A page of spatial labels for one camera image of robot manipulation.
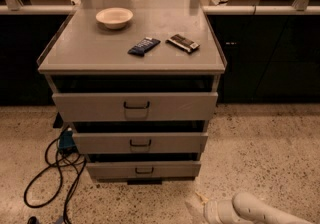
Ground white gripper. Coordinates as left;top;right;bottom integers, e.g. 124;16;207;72
185;192;221;224

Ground grey bottom drawer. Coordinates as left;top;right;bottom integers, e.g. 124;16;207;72
87;161;201;180

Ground grey drawer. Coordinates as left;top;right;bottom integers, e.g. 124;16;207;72
87;161;201;180
73;132;208;154
53;92;218;122

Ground grey middle drawer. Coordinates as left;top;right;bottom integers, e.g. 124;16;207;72
73;132;208;154

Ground grey drawer cabinet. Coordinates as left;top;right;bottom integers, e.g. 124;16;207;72
39;0;226;182

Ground grey top drawer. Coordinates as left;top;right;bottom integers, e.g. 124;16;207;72
53;92;218;122

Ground blue power box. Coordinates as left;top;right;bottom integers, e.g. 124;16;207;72
58;128;77;154

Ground black chocolate bar wrapper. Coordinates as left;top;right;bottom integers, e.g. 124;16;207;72
166;34;200;54

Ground blue snack bar wrapper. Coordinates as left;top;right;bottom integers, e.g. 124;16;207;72
128;37;160;57

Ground white ceramic bowl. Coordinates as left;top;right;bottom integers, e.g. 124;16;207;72
96;8;133;30

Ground black floor cable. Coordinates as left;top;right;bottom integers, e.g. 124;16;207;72
23;127;88;224

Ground white horizontal rail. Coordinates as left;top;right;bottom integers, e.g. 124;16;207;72
0;5;320;16

